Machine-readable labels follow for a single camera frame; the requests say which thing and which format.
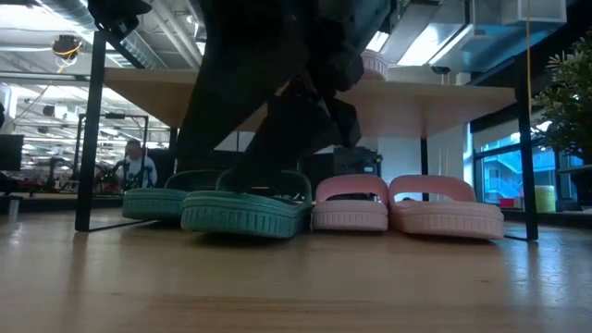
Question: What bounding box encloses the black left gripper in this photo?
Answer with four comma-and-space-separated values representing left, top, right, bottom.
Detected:
178, 0, 394, 189

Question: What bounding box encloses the green slide sandal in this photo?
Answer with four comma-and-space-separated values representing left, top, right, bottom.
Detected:
179, 167, 315, 240
121, 168, 224, 221

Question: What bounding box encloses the pink slide sandal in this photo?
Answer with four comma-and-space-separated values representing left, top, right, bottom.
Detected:
387, 174, 506, 241
311, 174, 390, 232
360, 48, 390, 82

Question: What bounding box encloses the black equipment cabinet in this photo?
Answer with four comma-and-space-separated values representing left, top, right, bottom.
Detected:
332, 146, 384, 178

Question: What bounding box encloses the person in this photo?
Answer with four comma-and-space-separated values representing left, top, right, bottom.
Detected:
114, 138, 159, 191

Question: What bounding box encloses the black monitor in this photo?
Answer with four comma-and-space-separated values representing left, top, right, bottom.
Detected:
0, 133, 25, 173

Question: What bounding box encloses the yellow-green container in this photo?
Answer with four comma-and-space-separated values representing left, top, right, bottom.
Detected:
535, 184, 557, 214

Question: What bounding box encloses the artificial green potted plant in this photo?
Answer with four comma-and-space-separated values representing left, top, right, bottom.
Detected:
534, 34, 592, 161

